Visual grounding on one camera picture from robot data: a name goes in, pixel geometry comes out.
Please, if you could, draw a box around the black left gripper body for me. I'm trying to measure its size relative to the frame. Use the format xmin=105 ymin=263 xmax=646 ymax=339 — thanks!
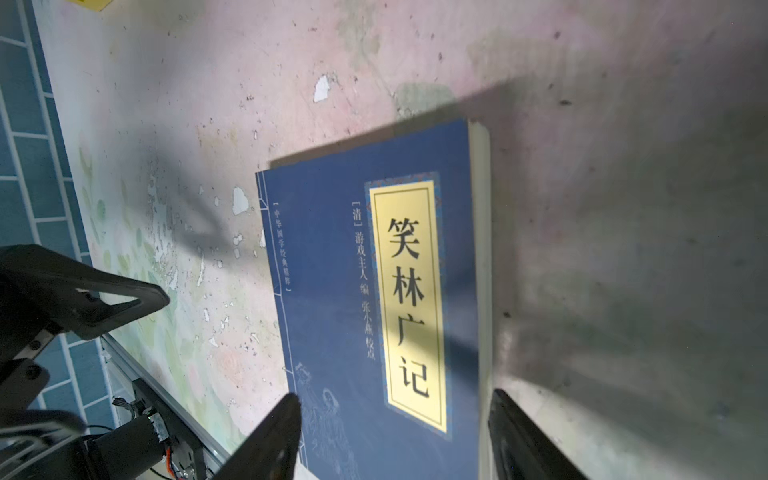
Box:
xmin=1 ymin=335 xmax=84 ymax=444

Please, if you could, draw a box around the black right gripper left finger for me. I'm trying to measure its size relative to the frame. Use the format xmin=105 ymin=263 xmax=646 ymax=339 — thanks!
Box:
xmin=213 ymin=393 xmax=302 ymax=480

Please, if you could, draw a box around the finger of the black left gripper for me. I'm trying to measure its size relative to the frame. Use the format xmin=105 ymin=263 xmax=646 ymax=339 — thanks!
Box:
xmin=1 ymin=244 xmax=170 ymax=360

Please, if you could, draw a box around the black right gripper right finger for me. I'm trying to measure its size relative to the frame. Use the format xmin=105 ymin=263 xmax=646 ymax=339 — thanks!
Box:
xmin=488 ymin=389 xmax=586 ymax=480

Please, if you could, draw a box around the blue book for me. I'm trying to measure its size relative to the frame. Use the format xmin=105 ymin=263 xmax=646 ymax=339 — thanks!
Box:
xmin=256 ymin=120 xmax=492 ymax=479

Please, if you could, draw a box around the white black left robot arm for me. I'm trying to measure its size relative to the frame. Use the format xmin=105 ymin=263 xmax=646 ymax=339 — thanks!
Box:
xmin=1 ymin=245 xmax=170 ymax=479

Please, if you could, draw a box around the yellow pink blue bookshelf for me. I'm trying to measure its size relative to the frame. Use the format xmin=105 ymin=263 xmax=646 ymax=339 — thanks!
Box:
xmin=70 ymin=0 xmax=112 ymax=12

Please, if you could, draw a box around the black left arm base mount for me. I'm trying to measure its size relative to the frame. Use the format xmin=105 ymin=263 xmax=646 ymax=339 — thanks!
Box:
xmin=112 ymin=379 xmax=209 ymax=479

